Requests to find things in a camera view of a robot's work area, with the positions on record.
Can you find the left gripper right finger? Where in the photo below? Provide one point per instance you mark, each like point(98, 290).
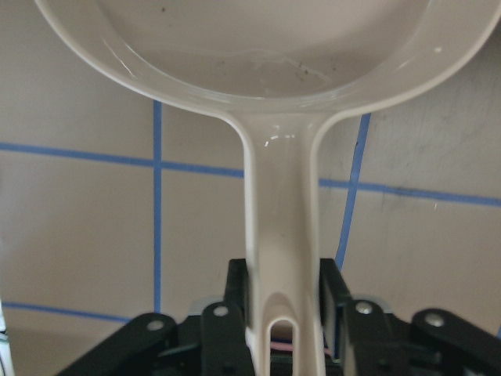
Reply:
point(366, 340)

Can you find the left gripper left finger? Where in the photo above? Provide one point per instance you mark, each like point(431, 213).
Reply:
point(212, 342)

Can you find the beige dustpan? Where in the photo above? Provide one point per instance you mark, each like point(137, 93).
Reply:
point(281, 73)

